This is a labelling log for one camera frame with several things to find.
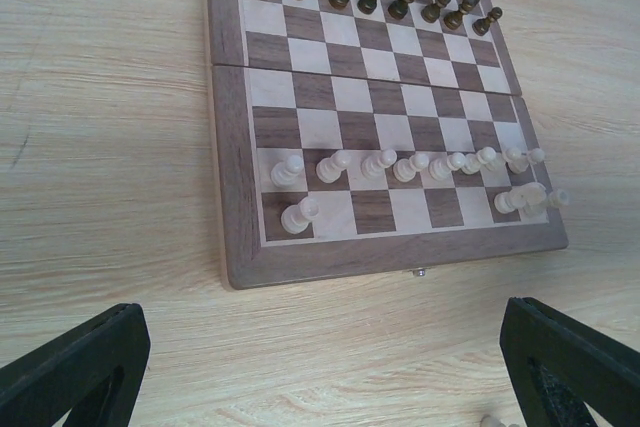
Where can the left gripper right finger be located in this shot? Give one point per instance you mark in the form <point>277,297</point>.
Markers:
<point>561,369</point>

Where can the light chess piece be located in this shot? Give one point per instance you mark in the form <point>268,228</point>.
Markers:
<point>406,169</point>
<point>296,218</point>
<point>441,168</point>
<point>518,197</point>
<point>285,173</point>

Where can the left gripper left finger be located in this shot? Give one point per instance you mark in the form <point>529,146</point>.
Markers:
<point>89,376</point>

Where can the wooden chess board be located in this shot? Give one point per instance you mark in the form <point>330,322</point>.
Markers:
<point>299,77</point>

